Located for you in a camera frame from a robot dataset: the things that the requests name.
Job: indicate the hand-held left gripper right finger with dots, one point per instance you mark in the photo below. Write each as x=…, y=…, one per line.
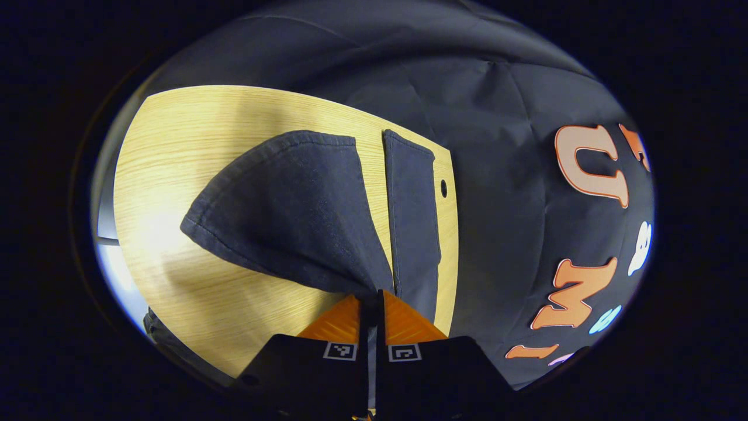
x=426, y=374

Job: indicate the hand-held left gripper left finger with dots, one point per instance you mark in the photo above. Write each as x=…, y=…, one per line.
x=327, y=374

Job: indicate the dark blue jeans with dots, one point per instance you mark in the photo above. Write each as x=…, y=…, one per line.
x=292, y=216

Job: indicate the black backdrop cloth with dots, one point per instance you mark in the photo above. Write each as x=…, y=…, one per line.
x=497, y=175

